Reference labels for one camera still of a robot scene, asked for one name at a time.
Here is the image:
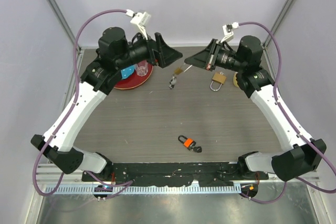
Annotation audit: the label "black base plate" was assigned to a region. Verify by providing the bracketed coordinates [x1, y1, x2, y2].
[81, 161, 270, 187]

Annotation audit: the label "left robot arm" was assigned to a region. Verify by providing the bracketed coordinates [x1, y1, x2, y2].
[31, 27, 183, 182]

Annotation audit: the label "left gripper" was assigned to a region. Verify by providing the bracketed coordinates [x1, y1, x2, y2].
[115, 28, 182, 70]

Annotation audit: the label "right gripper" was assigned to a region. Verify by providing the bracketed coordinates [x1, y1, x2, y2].
[185, 39, 246, 73]

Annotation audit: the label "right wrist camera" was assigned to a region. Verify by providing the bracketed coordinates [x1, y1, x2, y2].
[220, 22, 239, 43]

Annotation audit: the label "orange black padlock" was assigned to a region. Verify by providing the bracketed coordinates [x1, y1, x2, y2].
[178, 135, 196, 151]

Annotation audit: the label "blue dotted plate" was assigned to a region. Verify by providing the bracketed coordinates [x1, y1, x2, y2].
[121, 65, 135, 80]

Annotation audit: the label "clear plastic cup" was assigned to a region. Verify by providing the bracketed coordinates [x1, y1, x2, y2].
[134, 60, 149, 77]

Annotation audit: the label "large brass padlock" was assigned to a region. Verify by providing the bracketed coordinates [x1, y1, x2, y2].
[209, 72, 227, 92]

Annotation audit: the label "beige mug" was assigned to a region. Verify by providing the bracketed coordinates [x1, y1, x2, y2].
[233, 72, 239, 88]

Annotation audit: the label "panda keychain with keys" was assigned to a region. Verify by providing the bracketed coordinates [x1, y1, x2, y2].
[169, 76, 177, 90]

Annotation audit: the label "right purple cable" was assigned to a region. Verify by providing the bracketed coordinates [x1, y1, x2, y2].
[237, 21, 336, 204]

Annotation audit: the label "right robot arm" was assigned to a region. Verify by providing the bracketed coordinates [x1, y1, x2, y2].
[184, 35, 327, 182]

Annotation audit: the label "black keys of orange padlock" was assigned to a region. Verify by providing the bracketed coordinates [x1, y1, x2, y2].
[192, 146, 202, 153]

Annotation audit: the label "red round tray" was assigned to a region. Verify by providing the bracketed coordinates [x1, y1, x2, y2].
[114, 64, 153, 90]

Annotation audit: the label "small brass padlock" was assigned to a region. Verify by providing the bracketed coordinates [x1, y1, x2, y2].
[173, 63, 193, 76]

